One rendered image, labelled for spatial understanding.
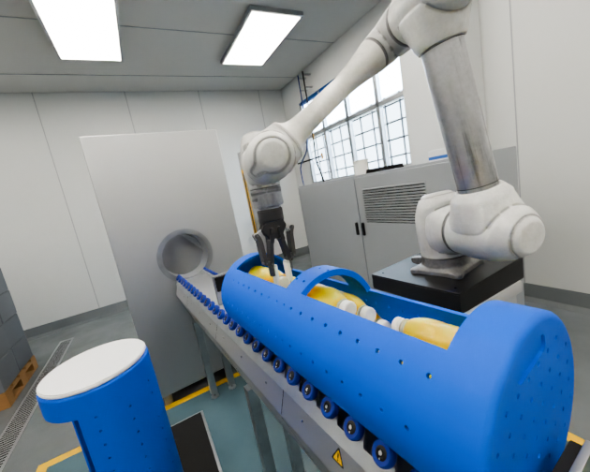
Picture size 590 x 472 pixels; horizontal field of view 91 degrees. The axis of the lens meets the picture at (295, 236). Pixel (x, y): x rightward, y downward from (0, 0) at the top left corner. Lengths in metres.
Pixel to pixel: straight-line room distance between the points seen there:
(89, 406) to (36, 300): 4.75
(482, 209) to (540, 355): 0.46
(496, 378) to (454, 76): 0.68
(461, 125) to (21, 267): 5.52
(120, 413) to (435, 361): 0.85
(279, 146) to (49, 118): 5.22
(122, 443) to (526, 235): 1.19
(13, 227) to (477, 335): 5.56
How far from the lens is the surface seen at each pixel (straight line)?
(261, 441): 1.60
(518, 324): 0.46
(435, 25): 0.88
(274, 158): 0.62
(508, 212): 0.88
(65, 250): 5.54
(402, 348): 0.47
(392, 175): 2.43
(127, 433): 1.09
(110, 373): 1.02
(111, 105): 5.70
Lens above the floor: 1.45
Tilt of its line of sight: 9 degrees down
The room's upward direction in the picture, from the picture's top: 11 degrees counter-clockwise
